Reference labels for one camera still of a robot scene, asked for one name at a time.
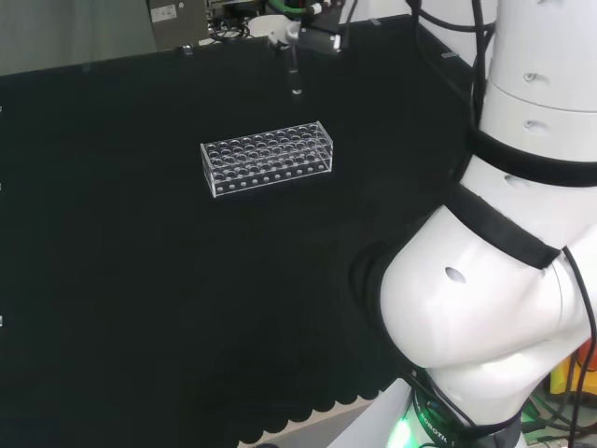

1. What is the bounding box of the clear plastic test tube rack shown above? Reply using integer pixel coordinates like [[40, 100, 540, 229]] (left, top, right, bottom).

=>
[[200, 120, 334, 200]]

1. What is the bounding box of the black bench cloth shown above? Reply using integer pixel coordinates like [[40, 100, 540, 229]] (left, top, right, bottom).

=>
[[0, 13, 481, 448]]

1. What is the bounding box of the clear glass test tube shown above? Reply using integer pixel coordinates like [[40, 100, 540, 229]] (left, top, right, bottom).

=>
[[287, 44, 305, 97]]

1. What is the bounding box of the long black arm cable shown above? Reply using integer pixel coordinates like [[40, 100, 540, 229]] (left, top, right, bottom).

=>
[[561, 245, 597, 424]]

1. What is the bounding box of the grey metal box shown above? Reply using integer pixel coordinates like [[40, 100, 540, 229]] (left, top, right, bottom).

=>
[[146, 0, 209, 51]]

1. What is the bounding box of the yellow stop button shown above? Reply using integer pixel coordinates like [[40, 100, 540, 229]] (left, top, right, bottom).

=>
[[548, 344, 592, 399]]

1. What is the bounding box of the black cable bundle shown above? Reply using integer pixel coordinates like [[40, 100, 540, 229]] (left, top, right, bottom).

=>
[[404, 0, 497, 141]]

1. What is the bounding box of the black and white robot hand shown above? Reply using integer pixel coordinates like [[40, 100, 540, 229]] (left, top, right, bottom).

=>
[[266, 0, 347, 55]]

